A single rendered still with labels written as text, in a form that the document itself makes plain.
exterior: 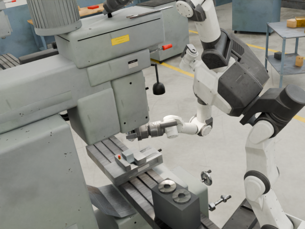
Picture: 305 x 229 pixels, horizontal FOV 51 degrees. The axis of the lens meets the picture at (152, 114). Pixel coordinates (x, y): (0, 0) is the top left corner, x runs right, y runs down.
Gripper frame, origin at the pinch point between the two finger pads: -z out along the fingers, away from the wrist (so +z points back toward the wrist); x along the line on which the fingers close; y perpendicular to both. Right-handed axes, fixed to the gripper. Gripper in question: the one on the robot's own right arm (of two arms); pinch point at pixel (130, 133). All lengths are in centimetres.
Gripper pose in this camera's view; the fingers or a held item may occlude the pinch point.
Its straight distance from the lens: 184.0
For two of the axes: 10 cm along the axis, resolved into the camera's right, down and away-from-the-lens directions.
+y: 1.3, 8.7, 4.8
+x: 1.4, 4.6, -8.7
